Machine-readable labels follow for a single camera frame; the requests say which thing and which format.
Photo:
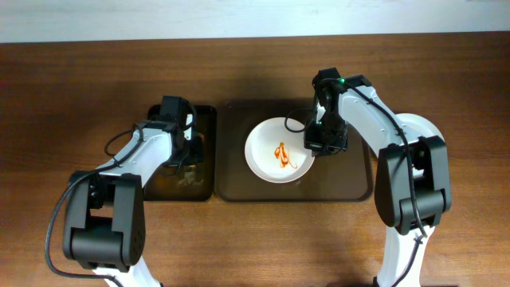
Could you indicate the large brown serving tray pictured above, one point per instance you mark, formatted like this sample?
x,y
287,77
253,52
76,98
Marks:
x,y
345,177

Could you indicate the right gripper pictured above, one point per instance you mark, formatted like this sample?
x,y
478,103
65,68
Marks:
x,y
324,144

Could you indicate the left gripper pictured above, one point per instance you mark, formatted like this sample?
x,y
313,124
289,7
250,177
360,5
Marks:
x,y
191,155

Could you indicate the small black tray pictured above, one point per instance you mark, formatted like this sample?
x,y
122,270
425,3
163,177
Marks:
x,y
192,178

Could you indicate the white plate top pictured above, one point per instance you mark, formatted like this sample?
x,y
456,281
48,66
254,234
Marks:
x,y
275,154

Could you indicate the pale blue plate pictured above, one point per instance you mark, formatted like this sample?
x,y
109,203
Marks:
x,y
426,146

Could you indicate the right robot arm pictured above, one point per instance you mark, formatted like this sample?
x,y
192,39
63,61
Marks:
x,y
412,183

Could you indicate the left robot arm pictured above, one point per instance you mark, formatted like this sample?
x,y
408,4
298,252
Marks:
x,y
104,228

